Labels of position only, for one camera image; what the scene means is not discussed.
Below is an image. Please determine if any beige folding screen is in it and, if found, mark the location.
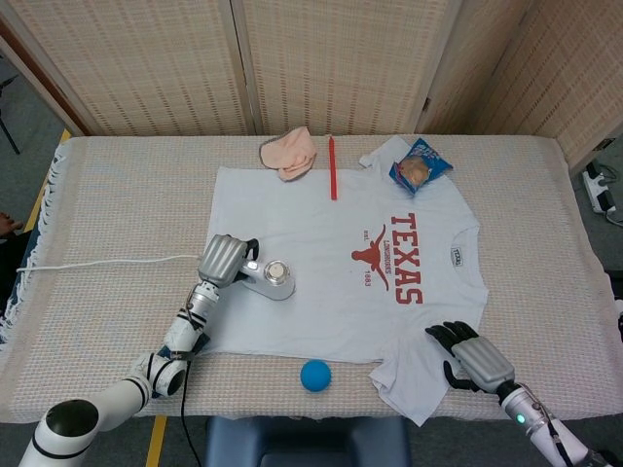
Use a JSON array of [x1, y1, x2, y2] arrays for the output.
[[0, 0, 623, 166]]

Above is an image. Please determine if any blue ball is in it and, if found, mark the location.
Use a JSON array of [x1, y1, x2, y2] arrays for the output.
[[299, 358, 333, 392]]

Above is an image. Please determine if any red plastic stick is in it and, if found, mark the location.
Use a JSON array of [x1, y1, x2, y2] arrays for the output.
[[326, 134, 341, 201]]

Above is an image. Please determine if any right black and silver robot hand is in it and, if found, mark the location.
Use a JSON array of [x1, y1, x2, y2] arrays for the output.
[[424, 320, 516, 393]]

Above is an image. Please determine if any white power strip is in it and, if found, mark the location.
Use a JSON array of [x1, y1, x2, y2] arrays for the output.
[[582, 162, 618, 214]]

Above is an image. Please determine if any white handheld iron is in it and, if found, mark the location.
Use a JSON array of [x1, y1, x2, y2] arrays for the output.
[[237, 258, 297, 302]]

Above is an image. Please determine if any pink crumpled cloth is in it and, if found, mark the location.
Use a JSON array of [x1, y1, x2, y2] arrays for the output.
[[258, 126, 318, 184]]

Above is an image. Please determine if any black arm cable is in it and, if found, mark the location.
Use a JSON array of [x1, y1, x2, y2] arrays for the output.
[[178, 357, 203, 467]]

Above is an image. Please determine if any beige woven tablecloth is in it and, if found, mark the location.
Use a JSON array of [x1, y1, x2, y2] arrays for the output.
[[0, 133, 623, 424]]

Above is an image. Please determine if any white Texas print t-shirt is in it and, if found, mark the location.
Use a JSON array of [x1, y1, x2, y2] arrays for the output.
[[193, 134, 491, 428]]

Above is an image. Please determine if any white iron power cord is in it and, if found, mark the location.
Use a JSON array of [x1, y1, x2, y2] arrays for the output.
[[17, 253, 205, 273]]

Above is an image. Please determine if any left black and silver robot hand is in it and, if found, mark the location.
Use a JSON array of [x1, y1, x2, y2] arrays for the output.
[[197, 233, 262, 289]]

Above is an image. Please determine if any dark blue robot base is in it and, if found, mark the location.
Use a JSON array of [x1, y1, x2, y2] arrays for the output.
[[203, 415, 413, 467]]

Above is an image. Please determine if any blue snack bag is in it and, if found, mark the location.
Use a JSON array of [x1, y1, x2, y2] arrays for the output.
[[387, 137, 455, 197]]

